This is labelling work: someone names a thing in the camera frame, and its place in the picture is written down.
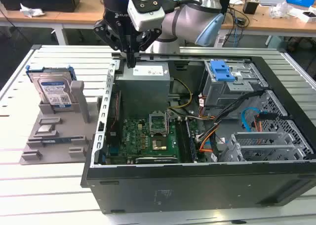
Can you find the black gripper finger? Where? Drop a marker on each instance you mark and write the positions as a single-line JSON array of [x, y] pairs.
[[108, 35], [150, 40]]

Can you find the hard disk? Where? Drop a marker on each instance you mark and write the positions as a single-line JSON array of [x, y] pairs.
[[53, 86]]

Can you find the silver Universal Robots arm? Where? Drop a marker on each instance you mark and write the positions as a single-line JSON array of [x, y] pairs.
[[187, 19]]

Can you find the grey metal disk bay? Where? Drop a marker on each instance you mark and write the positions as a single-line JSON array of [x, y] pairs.
[[256, 138]]

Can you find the grey power supply unit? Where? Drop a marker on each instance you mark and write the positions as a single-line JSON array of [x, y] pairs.
[[143, 91]]

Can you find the white power strip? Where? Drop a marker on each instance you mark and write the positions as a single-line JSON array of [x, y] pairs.
[[220, 40]]

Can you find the blue plastic drive latch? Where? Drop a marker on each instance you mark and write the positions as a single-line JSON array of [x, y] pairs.
[[222, 71]]

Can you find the crumpled white paper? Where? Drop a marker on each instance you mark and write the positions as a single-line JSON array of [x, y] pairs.
[[30, 12]]

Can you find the metal locking lever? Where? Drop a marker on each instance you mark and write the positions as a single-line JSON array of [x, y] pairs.
[[168, 121]]

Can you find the black computer tower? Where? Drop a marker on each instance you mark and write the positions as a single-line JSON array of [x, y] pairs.
[[225, 5]]

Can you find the black case fan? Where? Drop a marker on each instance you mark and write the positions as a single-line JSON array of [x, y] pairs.
[[116, 121]]

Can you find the grey metal drive cage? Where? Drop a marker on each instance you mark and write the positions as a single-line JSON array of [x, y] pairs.
[[222, 91]]

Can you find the green motherboard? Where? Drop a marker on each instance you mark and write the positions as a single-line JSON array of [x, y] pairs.
[[133, 136]]

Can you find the grey parts rack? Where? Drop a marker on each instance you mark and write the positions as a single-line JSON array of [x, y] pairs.
[[64, 127]]

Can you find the CPU socket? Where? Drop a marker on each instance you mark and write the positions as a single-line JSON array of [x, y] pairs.
[[159, 144]]

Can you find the black RAM slot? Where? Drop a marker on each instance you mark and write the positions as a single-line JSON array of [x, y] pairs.
[[181, 141]]

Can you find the small black box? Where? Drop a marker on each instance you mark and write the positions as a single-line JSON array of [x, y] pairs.
[[250, 7]]

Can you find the RAM stick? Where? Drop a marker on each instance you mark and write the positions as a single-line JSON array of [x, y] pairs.
[[51, 141], [191, 141]]

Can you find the silver CPU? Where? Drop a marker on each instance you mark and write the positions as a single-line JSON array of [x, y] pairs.
[[45, 128]]

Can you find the black graphics card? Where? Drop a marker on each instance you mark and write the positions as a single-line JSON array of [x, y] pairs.
[[155, 160]]

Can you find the wooden top desk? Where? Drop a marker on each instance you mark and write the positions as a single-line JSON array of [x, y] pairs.
[[271, 24]]

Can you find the grey flat box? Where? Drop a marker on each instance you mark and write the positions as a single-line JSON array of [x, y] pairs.
[[272, 0]]

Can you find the clear plastic bag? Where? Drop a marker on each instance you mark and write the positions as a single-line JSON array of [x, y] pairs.
[[279, 10]]

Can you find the white cardboard box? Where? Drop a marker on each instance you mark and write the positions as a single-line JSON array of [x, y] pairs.
[[300, 13]]

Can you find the black open PC case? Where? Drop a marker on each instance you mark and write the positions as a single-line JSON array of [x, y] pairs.
[[197, 190]]

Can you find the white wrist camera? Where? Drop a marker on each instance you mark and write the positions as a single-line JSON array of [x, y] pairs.
[[148, 19]]

